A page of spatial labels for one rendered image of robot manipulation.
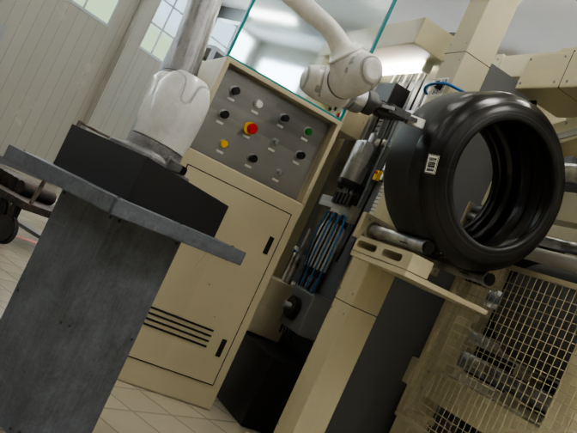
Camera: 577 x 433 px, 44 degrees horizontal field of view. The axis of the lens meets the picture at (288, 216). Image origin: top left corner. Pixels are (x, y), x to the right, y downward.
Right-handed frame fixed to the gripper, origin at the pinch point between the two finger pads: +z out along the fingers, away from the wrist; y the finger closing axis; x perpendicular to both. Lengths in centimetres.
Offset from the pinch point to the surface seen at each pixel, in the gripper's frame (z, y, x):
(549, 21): 493, 545, -287
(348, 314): 15, 28, 69
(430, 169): 3.8, -10.9, 14.1
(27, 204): -79, 267, 85
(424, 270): 14.7, -8.6, 44.4
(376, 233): 11.6, 20.3, 37.8
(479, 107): 14.2, -11.2, -9.4
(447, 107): 7.6, -4.2, -7.1
